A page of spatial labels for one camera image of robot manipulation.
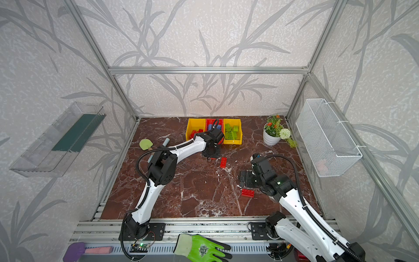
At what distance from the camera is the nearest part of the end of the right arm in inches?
20.4

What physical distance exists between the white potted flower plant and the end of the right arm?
33 cm

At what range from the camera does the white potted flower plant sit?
94cm
